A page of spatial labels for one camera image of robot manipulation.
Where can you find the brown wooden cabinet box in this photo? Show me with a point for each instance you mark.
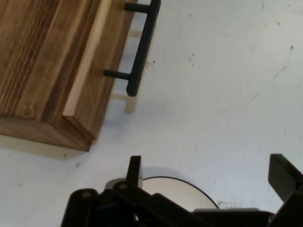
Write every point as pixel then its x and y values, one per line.
pixel 26 59

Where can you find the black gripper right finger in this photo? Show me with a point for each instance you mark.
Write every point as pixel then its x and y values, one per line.
pixel 284 179

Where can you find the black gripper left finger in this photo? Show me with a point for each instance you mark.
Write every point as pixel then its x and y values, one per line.
pixel 133 170

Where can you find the light wooden drawer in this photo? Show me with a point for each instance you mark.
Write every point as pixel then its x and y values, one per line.
pixel 101 75

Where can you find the white bowl with black rim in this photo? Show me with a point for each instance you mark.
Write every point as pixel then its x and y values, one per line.
pixel 170 191

